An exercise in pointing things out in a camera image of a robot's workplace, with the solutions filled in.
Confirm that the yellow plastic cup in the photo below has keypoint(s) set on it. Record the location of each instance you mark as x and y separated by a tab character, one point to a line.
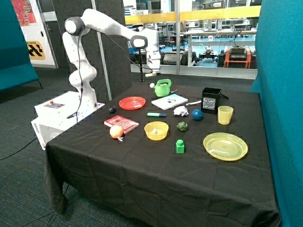
225	114

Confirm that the teal sofa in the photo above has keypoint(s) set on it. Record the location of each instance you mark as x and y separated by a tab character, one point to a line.
15	66

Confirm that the black floor stand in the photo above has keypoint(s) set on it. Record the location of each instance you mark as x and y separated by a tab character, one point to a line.
138	28

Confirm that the red patterned book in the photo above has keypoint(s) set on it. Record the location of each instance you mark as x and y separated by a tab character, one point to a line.
126	124

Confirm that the green highlighter blue cap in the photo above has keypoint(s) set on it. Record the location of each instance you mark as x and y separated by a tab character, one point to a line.
156	115

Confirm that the crumpled white paper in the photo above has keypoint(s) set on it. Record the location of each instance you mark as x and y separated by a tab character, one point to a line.
180	111

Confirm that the black square container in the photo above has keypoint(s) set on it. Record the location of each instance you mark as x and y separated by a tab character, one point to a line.
210	100

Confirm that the blue ball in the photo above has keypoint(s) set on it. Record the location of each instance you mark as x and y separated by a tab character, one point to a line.
197	115

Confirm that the white thesis book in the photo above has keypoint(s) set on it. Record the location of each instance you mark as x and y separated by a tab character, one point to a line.
170	101

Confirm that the yellow plastic bowl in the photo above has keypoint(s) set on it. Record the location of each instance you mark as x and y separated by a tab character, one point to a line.
156	130

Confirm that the green toy pepper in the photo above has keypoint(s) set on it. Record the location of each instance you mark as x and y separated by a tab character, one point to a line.
182	126

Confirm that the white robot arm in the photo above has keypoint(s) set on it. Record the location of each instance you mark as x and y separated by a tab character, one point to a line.
77	27

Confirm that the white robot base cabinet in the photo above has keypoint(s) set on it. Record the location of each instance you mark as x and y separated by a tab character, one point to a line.
58	114

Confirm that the red plastic plate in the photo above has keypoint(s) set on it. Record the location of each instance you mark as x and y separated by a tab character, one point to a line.
132	103

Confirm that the white plastic spoon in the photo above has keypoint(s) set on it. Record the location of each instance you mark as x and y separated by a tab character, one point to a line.
193	103

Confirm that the orange ball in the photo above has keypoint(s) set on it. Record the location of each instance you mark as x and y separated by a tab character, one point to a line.
116	131

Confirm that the green toy block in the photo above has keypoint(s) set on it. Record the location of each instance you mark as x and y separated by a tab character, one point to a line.
180	147

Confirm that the dark blue small object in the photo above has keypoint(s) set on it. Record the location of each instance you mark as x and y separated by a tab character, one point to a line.
112	110

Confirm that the yellow plastic plate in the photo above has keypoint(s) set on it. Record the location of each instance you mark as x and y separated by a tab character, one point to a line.
225	146

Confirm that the green toy watering can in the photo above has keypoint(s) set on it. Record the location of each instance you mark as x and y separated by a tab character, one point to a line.
162	87

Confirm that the teal partition wall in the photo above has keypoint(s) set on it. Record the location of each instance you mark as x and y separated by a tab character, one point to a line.
279	49

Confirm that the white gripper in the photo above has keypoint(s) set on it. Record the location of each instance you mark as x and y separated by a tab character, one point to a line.
153	59

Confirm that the black tablecloth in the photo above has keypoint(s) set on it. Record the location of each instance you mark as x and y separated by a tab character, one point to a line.
149	181

